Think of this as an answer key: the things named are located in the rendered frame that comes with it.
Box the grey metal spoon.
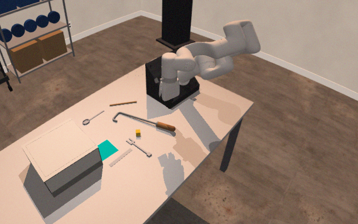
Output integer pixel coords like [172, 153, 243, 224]
[83, 110, 104, 125]

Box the grey wrench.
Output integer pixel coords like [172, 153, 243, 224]
[126, 138, 152, 157]

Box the grey flat bar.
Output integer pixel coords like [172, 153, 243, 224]
[109, 148, 132, 167]

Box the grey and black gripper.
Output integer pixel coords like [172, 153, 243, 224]
[159, 79, 180, 109]

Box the teal square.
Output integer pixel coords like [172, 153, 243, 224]
[97, 140, 118, 161]

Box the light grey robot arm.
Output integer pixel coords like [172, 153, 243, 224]
[154, 20, 260, 86]

